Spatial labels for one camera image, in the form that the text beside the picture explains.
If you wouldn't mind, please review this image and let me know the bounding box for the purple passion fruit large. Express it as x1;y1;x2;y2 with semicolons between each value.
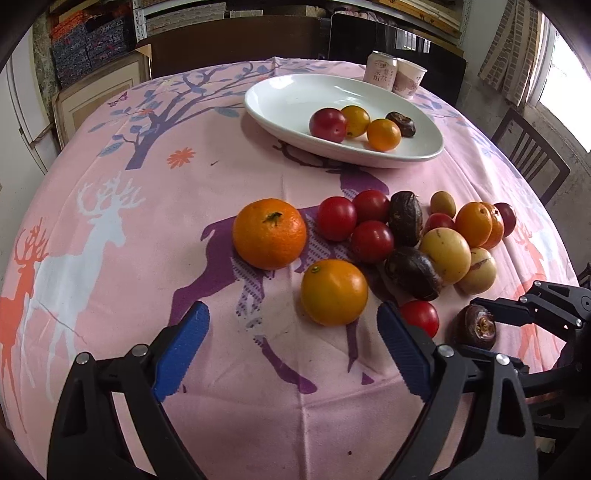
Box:
454;304;497;350

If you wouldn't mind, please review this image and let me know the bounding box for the yellow striped pepino melon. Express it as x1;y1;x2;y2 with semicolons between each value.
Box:
456;247;497;295

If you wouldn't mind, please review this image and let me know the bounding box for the small orange mandarin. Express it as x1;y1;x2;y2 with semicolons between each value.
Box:
482;202;505;250

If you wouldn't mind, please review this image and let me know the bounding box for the yellow round melon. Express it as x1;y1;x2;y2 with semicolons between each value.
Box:
419;227;472;285

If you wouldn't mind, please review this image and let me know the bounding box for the large dark red plum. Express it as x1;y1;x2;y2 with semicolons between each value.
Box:
495;202;517;237

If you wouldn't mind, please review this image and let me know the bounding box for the red cherry tomato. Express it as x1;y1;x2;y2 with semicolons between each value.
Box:
315;196;356;242
424;213;456;233
349;220;394;264
400;300;440;338
353;189;390;224

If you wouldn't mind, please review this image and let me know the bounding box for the orange mandarin back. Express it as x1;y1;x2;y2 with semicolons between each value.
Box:
455;202;493;247

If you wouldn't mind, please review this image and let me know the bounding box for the wrinkled purple passion fruit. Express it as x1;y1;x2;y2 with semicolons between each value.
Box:
385;247;443;301

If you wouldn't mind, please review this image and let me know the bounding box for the small green kiwi fruit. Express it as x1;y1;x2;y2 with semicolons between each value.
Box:
430;191;457;219

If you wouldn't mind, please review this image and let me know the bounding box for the dark purple passion fruit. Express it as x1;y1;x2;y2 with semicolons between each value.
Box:
388;191;423;247

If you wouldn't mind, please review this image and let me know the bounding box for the orange mandarin front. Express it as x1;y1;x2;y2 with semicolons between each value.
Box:
300;259;369;327

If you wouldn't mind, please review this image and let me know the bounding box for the purple passion fruit front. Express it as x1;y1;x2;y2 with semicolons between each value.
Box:
386;111;416;138

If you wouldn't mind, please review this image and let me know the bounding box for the yellow orange tomato front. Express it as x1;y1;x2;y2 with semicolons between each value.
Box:
366;119;402;152

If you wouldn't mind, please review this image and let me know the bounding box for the small orange tomato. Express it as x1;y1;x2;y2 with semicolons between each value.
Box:
341;105;372;139

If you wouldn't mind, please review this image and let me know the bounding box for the large orange mandarin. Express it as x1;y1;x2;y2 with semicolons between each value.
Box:
232;198;308;271

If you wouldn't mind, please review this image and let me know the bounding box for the small dark red plum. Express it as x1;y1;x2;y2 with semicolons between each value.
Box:
308;108;346;143

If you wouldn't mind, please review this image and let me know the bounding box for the dark wooden chair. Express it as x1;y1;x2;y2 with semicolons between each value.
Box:
492;107;571;206

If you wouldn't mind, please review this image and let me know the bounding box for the patterned curtain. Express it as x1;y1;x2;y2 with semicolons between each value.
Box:
479;0;551;107

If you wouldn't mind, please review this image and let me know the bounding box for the white oval plate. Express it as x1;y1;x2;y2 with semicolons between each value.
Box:
245;74;444;168

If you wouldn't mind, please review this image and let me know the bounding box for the white paper cup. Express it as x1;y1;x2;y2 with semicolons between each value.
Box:
393;58;427;99

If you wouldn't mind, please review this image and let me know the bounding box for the pink deer print tablecloth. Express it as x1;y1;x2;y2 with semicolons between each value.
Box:
1;57;576;479

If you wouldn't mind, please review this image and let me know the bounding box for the pink drink can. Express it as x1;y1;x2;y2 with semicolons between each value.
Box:
363;50;398;91

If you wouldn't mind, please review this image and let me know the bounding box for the metal storage shelf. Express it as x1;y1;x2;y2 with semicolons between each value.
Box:
131;1;472;46

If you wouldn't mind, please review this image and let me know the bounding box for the framed picture on floor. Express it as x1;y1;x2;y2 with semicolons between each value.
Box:
52;45;152;149

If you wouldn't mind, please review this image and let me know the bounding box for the dark wooden cabinet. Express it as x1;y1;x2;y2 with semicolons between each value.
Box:
138;13;467;105

